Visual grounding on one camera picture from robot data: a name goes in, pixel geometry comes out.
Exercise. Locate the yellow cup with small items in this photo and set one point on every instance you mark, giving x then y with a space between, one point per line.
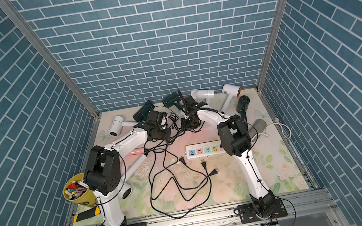
77 191

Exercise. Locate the dark green slim hair dryer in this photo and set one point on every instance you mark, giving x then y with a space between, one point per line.
142 114

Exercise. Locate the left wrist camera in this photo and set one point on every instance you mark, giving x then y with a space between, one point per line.
156 118

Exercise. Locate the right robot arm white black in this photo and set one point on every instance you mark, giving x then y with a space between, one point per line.
235 140

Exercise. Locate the dark teal round hair dryer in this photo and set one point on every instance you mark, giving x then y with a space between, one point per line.
242 106

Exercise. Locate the grey oval pad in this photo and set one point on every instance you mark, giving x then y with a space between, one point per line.
257 127

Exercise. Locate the white multicolour power strip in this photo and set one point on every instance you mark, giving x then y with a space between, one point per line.
203 150

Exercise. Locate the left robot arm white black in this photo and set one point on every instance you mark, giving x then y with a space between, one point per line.
104 170

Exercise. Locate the white boxy hair dryer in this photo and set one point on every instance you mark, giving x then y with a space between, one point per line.
206 95

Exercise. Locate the dark green boxy hair dryer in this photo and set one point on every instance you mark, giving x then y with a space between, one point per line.
171 100

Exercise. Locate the black yellow utility knife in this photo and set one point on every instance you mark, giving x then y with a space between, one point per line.
95 211

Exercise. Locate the pink hair dryer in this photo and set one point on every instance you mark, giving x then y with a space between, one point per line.
137 151

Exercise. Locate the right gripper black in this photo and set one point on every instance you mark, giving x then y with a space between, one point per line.
184 125

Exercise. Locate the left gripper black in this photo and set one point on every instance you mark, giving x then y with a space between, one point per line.
167 134

